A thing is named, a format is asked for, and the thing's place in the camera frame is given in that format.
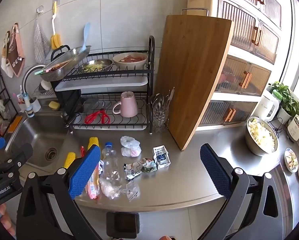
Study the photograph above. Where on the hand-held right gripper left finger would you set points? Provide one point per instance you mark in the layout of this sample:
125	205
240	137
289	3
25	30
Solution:
85	172

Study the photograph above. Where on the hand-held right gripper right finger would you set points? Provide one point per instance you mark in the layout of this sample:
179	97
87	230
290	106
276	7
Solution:
214	170

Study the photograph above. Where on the red plastic wrapper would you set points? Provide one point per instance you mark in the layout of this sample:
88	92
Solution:
82	151

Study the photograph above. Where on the clear plastic bottle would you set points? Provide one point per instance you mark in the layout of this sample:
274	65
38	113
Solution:
109	160

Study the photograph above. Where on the printed wrapper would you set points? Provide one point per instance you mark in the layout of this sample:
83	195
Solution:
137	168

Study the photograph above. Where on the white plastic bag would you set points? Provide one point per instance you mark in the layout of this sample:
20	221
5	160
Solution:
130	146

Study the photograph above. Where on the white drink carton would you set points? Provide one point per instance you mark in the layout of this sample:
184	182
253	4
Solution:
162	157

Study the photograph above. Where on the steel trash bin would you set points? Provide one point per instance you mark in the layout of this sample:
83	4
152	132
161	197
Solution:
123	225

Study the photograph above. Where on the person's left hand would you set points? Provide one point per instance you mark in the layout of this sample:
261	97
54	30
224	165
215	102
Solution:
5	221

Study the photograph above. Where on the pink snack packet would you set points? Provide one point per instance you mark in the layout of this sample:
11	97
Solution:
93	187

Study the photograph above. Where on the stainless steel sink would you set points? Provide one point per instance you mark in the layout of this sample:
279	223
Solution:
32	135

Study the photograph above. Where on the orange cloth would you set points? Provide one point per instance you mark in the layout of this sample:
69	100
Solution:
15	124

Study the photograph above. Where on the clear plastic bag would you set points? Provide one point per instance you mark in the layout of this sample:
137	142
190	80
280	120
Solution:
110	190

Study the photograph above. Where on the large steel bowl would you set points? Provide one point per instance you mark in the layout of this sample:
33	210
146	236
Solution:
254	148

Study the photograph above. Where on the clear plastic wrapper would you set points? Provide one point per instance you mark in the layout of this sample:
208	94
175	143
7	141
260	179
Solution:
132	191

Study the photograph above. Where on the white cup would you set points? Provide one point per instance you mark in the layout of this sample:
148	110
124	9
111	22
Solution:
35	105

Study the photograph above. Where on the red scissors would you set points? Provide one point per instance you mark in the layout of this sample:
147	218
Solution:
105	117

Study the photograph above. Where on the chopped cabbage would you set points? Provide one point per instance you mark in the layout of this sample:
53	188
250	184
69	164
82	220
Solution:
260	133

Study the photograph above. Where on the yellow dish sponge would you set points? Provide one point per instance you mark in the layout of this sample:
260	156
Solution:
54	105

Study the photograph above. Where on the clear glass utensil holder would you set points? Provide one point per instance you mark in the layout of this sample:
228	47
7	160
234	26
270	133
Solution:
159	121

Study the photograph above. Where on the black knife holder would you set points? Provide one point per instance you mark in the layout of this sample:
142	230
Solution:
67	100

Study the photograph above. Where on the curved steel faucet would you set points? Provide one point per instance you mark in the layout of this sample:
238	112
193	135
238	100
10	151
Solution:
27	76

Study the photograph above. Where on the pink mug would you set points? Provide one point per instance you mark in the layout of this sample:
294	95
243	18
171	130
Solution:
128	105

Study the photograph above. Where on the white electric kettle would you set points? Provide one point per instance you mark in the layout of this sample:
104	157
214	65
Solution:
268	107

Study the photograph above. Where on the white hanging cloth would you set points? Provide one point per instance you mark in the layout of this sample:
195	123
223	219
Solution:
7	62

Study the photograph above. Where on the thin straw brush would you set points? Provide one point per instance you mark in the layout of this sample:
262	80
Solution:
171	95

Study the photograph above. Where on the metal spoons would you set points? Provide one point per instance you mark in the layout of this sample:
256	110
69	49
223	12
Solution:
158	100

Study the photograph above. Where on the white plastic tray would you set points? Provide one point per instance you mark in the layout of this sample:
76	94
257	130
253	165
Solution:
102	83

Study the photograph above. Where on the white canister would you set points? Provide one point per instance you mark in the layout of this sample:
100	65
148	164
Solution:
295	130

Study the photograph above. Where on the wooden cutting board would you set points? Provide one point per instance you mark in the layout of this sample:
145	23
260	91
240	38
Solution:
189	80

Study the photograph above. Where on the pink brown hanging cloth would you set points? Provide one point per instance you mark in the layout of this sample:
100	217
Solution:
18	55

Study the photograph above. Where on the steel mesh colander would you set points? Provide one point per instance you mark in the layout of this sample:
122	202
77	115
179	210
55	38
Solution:
64	67

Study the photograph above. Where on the green potted plant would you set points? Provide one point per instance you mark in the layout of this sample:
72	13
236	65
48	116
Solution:
285	98

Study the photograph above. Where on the small steel bowl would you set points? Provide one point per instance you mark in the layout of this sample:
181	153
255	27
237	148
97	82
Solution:
95	66

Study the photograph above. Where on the grey hanging towel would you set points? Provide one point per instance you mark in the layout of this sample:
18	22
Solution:
41	42

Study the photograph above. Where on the white ceramic bowl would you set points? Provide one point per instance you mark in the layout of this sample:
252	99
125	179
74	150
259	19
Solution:
129	64

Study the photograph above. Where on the cream storage cabinet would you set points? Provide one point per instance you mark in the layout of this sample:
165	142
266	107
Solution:
239	55

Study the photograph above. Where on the yellow sponge brush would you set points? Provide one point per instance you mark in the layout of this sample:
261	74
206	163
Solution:
55	41

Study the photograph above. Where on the sliced raw meat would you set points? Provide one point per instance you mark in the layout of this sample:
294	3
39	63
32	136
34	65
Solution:
129	58

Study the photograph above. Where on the light blue spatula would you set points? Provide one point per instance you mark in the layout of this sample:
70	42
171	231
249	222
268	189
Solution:
86	33

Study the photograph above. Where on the metal wall hook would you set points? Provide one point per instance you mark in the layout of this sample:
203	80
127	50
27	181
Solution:
40	9

